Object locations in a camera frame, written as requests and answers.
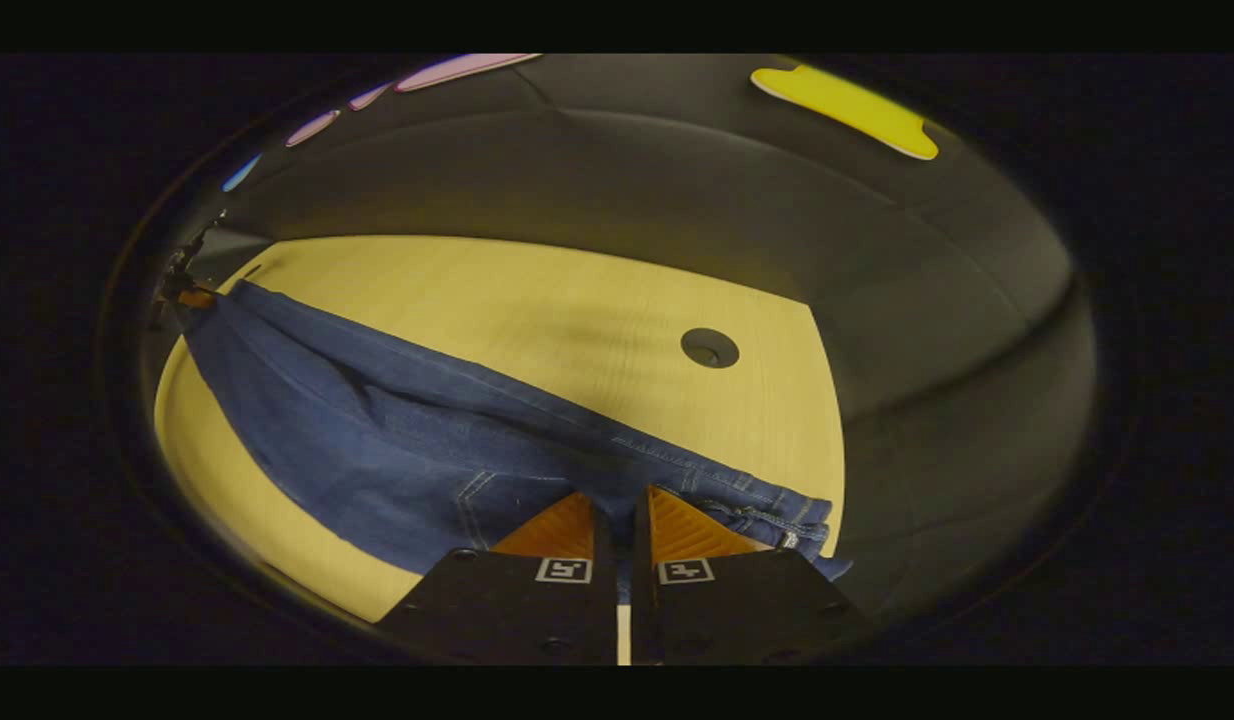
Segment blue jeans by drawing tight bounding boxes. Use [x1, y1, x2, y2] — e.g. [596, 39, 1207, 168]
[172, 279, 854, 607]

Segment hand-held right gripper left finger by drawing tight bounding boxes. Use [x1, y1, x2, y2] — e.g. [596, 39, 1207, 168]
[377, 490, 619, 666]

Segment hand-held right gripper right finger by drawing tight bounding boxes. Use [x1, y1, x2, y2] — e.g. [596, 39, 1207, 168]
[631, 485, 870, 666]

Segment black table cable hole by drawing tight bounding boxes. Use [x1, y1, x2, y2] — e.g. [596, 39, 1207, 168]
[680, 327, 741, 370]

